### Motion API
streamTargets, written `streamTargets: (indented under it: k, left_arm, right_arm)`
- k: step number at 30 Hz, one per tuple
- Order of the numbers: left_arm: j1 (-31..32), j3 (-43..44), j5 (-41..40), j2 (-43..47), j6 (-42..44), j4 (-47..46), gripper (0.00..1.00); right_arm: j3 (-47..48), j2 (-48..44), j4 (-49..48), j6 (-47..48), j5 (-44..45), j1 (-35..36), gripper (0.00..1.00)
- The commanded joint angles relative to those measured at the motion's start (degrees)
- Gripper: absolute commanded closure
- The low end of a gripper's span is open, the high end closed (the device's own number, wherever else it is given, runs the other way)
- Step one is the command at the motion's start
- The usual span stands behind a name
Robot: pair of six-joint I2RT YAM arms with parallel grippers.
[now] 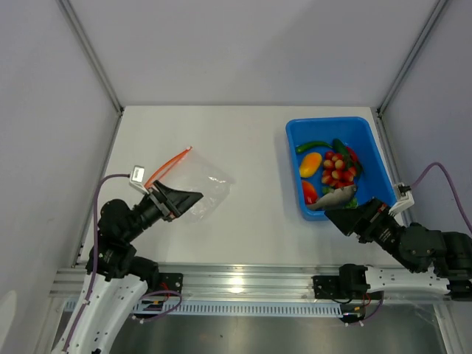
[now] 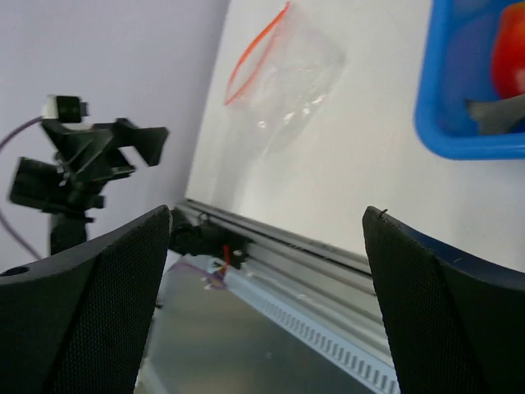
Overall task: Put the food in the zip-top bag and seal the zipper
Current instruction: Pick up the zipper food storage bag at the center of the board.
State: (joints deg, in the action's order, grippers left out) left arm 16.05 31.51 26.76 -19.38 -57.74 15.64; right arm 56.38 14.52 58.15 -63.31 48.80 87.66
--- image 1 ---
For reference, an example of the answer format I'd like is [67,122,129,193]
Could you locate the right aluminium frame post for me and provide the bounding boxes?
[376,0,451,119]

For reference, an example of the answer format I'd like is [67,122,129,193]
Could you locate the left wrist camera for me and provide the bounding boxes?
[129,165,149,195]

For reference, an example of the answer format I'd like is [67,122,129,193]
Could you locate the grey toy fish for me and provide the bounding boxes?
[306,184,358,211]

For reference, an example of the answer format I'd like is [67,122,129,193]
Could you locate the green cucumber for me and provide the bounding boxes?
[333,139,350,159]

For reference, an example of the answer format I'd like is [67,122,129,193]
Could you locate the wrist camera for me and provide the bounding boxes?
[129,165,149,195]
[389,182,414,217]

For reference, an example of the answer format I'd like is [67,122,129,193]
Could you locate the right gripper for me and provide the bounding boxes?
[322,196,417,273]

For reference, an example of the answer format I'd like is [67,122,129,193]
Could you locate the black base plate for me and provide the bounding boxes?
[147,273,184,296]
[312,276,382,302]

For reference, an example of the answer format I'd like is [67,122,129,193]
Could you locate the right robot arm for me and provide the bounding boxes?
[313,198,471,303]

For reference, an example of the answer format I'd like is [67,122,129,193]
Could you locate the green grape bunch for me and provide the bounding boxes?
[322,184,358,209]

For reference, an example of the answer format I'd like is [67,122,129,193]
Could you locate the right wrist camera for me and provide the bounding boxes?
[389,182,414,217]

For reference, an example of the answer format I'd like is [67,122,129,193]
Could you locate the clear zip bag orange zipper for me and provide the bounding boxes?
[144,147,235,223]

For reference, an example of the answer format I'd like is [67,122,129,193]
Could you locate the blue plastic bin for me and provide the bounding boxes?
[285,117,396,221]

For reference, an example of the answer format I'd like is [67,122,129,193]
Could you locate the aluminium mounting rail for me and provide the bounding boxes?
[49,262,453,305]

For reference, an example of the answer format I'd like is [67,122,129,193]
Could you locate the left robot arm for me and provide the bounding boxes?
[52,181,204,353]

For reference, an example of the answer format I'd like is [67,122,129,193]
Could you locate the aluminium frame post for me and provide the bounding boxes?
[56,0,124,116]
[376,0,451,119]

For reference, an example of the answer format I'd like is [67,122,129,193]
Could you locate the red orange mango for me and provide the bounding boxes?
[302,180,318,205]

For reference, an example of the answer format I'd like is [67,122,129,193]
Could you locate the left aluminium frame post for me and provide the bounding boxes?
[56,0,124,116]

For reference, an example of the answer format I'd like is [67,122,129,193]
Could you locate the yellow orange mango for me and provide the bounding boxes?
[299,152,323,178]

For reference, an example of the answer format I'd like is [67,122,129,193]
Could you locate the red cherry bunch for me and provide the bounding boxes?
[321,150,358,189]

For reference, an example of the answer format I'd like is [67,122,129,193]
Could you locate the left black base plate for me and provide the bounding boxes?
[147,273,184,296]

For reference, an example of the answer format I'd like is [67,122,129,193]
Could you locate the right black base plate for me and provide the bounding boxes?
[312,276,382,302]

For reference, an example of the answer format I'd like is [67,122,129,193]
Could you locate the white slotted cable duct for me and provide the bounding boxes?
[64,299,344,318]

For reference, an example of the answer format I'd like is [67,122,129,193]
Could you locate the green chili pepper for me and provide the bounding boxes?
[295,141,333,154]

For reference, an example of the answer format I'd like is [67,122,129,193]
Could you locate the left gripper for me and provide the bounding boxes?
[123,179,203,242]

